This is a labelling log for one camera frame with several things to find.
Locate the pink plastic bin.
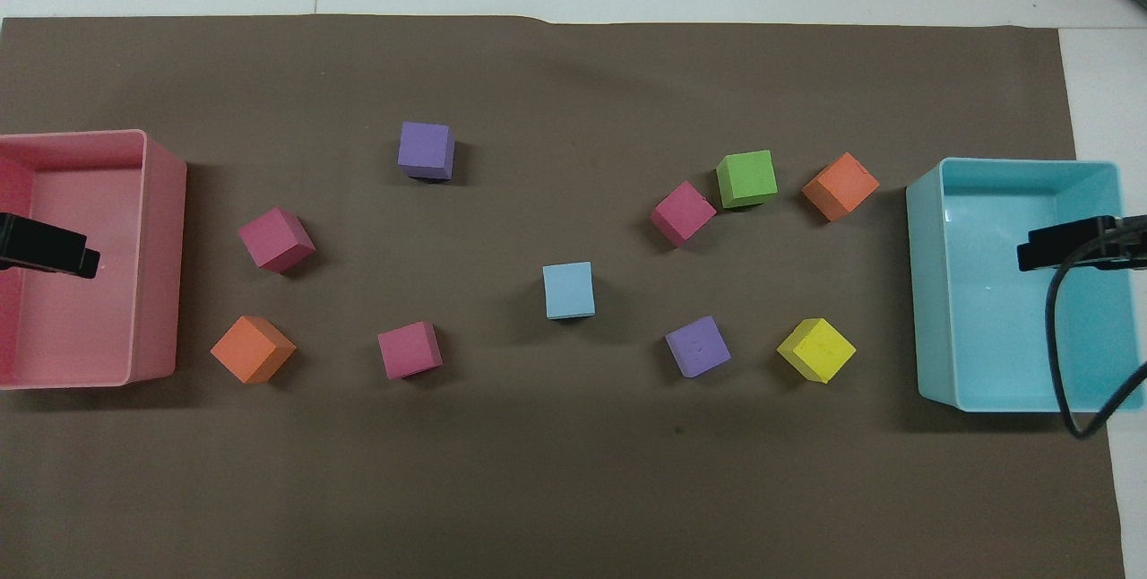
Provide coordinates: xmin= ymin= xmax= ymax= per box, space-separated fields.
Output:
xmin=0 ymin=129 xmax=188 ymax=391

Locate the yellow foam block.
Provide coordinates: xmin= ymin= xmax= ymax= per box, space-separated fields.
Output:
xmin=776 ymin=317 xmax=858 ymax=384

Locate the black cable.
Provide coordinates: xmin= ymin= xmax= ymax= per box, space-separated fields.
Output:
xmin=1048 ymin=216 xmax=1147 ymax=440

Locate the pink foam block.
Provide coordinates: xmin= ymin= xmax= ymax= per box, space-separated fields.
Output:
xmin=650 ymin=180 xmax=718 ymax=248
xmin=238 ymin=207 xmax=316 ymax=274
xmin=377 ymin=321 xmax=444 ymax=381

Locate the purple foam block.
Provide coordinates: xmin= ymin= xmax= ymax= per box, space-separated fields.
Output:
xmin=664 ymin=315 xmax=732 ymax=379
xmin=398 ymin=121 xmax=456 ymax=181

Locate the green foam block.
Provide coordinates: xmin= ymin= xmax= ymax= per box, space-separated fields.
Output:
xmin=715 ymin=150 xmax=779 ymax=210

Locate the light blue foam block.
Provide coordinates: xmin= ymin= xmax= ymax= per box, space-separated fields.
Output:
xmin=542 ymin=262 xmax=597 ymax=321

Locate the orange foam block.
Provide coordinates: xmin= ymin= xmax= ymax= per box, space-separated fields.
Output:
xmin=210 ymin=315 xmax=298 ymax=385
xmin=801 ymin=152 xmax=881 ymax=223

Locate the light blue plastic bin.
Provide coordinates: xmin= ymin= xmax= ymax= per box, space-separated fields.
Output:
xmin=905 ymin=158 xmax=1147 ymax=414

